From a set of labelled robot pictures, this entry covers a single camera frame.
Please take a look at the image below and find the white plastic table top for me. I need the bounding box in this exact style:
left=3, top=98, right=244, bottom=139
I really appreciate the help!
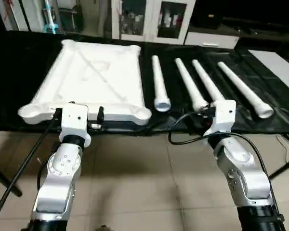
left=17, top=39, right=153, bottom=126

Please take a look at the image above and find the white plastic table leg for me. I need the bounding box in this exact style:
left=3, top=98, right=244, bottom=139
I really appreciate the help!
left=174, top=57, right=209, bottom=113
left=191, top=59, right=226, bottom=106
left=151, top=55, right=172, bottom=113
left=216, top=61, right=275, bottom=119

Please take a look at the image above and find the white drawer unit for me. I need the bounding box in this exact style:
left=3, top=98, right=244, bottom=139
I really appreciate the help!
left=184, top=31, right=240, bottom=49

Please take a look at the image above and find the black mat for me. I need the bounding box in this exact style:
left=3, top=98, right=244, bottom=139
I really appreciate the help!
left=0, top=30, right=289, bottom=137

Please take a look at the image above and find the black metal workbench leg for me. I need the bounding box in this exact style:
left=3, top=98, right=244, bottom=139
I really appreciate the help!
left=269, top=156, right=289, bottom=181
left=0, top=158, right=24, bottom=197

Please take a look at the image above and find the light blue plastic stand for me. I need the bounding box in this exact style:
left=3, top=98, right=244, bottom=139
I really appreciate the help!
left=42, top=0, right=58, bottom=34

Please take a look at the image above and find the black box with orange label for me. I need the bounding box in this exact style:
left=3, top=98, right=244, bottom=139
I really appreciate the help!
left=190, top=0, right=223, bottom=27

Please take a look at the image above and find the black TV stand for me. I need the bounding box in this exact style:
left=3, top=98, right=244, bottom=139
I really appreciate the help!
left=219, top=14, right=289, bottom=40

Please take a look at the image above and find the white glass-door cabinet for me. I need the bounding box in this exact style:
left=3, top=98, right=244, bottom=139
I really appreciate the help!
left=110, top=0, right=197, bottom=45

